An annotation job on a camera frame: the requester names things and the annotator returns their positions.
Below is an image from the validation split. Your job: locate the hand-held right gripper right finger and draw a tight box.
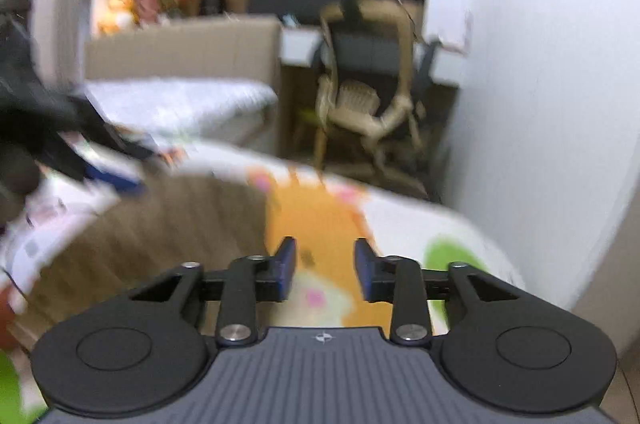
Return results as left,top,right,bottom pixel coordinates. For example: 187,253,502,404
354,238,522,347

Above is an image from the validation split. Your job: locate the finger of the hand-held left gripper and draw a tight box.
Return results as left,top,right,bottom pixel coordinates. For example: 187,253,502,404
60,139,150,195
72,96,163,161

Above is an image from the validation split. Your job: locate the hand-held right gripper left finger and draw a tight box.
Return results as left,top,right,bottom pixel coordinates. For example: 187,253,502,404
129,236,298,347

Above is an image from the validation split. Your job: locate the brown garment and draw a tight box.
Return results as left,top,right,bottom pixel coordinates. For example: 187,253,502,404
10,176,281,347

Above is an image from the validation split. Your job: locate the cartoon printed play mat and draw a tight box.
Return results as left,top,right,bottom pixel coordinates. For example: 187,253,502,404
0,138,527,424

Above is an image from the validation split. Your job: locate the white printed cloth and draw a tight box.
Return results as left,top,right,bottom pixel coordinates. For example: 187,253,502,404
0,176,123,299

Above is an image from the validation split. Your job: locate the white bedding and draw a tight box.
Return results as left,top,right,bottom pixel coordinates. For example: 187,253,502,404
84,78,280,147

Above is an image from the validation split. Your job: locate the beige bed headboard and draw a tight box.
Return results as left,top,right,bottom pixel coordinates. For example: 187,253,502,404
84,16,283,85

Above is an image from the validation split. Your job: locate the orange plush toy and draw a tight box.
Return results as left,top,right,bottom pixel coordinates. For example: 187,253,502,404
96,0,139,35

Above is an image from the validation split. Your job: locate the pink plush toy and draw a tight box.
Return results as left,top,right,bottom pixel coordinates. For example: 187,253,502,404
137,0,162,25

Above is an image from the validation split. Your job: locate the green item under chair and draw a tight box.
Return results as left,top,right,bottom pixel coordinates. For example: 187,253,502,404
295,108,322,129

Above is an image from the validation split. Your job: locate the dark round item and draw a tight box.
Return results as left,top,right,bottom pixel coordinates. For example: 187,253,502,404
196,0,227,18

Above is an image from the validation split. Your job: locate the beige office chair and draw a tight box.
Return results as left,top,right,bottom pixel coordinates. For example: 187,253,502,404
311,0,437,187

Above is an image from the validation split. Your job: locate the white cabinet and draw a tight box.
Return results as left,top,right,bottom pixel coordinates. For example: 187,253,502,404
424,0,475,52

